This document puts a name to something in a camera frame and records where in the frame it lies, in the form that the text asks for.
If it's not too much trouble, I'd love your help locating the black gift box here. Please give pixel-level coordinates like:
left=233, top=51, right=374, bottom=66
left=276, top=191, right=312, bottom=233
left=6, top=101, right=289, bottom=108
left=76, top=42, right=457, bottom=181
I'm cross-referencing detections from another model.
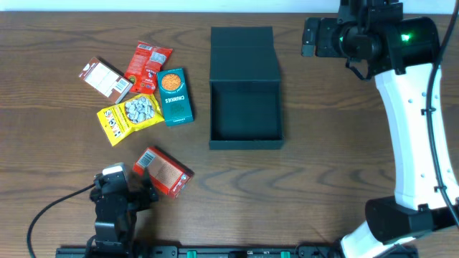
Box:
left=209, top=27, right=284, bottom=150

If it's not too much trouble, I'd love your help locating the teal Chunkies snack box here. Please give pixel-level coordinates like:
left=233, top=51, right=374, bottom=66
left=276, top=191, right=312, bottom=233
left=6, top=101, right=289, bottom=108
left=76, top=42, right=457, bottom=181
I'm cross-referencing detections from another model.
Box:
left=157, top=68, right=194, bottom=126

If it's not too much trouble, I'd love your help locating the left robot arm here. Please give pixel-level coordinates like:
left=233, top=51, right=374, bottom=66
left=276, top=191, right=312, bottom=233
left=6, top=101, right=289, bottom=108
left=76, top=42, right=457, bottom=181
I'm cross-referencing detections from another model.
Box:
left=86, top=163, right=158, bottom=257

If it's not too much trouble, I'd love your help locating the brown and white snack box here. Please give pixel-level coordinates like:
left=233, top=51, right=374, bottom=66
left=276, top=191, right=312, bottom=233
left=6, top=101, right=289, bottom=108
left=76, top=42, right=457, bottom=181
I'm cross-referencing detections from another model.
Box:
left=78, top=57, right=133, bottom=104

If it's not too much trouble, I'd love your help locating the red candy bag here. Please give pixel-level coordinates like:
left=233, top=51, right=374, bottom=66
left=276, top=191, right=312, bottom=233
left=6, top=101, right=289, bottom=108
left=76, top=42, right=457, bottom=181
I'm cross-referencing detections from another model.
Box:
left=124, top=41, right=173, bottom=95

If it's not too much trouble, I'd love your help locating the yellow candy bag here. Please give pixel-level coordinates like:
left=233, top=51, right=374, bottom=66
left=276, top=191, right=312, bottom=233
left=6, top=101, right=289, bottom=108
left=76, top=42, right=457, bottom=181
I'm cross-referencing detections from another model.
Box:
left=97, top=94, right=165, bottom=146

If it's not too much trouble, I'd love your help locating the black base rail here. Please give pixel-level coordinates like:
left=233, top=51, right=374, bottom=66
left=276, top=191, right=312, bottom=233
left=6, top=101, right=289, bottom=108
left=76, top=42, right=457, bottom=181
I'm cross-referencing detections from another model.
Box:
left=55, top=246, right=340, bottom=258

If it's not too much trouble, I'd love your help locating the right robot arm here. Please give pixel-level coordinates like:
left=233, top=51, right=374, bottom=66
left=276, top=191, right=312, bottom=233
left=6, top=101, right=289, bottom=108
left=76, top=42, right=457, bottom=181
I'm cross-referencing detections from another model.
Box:
left=301, top=1, right=458, bottom=257

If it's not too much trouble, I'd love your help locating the red orange barcode box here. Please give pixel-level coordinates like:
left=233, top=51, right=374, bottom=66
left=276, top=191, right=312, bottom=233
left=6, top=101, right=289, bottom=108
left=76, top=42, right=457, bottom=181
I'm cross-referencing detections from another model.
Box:
left=133, top=147, right=194, bottom=199

